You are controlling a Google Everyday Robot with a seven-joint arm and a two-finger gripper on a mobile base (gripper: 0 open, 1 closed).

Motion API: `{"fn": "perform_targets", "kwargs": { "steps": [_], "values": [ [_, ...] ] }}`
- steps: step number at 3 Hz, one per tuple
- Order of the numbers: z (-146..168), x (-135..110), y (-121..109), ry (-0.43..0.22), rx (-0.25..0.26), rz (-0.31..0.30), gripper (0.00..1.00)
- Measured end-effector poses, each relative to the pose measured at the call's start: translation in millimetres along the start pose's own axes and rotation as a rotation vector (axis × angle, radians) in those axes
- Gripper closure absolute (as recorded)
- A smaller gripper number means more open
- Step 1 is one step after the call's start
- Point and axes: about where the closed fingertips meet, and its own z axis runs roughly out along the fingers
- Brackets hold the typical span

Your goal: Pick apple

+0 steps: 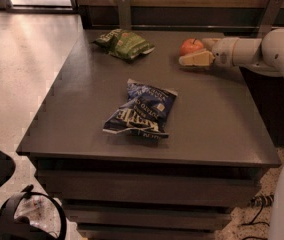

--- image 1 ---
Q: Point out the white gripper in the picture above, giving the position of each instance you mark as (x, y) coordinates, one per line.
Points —
(224, 52)

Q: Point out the red apple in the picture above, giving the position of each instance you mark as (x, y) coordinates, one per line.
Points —
(190, 45)

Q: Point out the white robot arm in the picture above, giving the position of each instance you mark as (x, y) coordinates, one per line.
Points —
(263, 55)

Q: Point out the blue kettle chip bag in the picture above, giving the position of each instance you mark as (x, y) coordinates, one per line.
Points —
(144, 114)

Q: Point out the green chip bag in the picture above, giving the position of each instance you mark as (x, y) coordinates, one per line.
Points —
(124, 44)

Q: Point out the dark grey drawer cabinet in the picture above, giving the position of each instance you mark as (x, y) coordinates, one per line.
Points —
(182, 186)

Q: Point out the white power strip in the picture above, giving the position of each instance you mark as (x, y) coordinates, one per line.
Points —
(262, 201)

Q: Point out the black headset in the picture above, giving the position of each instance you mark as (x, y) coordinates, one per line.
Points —
(30, 215)

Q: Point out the grey metal bracket right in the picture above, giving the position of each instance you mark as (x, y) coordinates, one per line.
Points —
(268, 17)

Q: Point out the grey metal bracket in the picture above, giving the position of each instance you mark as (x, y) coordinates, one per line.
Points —
(268, 17)
(124, 14)

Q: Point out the grey metal bracket left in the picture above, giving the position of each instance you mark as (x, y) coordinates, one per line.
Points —
(124, 14)

